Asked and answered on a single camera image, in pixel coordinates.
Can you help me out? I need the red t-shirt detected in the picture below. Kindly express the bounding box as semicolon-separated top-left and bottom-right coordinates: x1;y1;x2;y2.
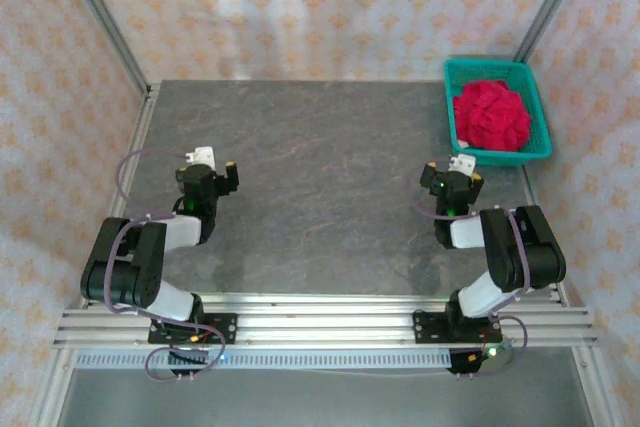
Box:
452;80;533;152

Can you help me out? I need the teal plastic basket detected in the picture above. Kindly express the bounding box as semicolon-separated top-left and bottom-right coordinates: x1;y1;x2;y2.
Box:
443;57;554;168

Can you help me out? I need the patterned fabric backdrop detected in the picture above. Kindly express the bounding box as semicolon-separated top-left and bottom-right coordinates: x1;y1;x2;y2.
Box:
0;0;640;427

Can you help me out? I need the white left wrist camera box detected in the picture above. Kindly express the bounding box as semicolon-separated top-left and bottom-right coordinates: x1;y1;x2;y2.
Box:
186;145;217;171

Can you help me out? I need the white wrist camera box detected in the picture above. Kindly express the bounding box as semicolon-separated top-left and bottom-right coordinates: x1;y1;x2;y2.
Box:
186;145;217;171
447;152;477;173

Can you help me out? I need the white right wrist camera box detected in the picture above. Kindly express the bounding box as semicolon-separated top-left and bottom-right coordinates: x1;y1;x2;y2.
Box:
447;152;477;173

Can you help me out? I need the aluminium table side rail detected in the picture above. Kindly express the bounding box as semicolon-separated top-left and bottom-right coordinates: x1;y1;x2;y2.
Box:
519;165;570;307
79;84;162;308

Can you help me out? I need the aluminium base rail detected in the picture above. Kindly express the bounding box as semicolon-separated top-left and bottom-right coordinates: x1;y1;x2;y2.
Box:
52;293;599;350

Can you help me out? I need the black base bracket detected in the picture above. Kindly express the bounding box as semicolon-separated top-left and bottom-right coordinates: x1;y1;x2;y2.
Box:
167;349;210;378
446;346;501;378

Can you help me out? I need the slotted grey cable duct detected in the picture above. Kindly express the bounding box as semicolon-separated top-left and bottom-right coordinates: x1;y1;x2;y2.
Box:
74;350;454;372

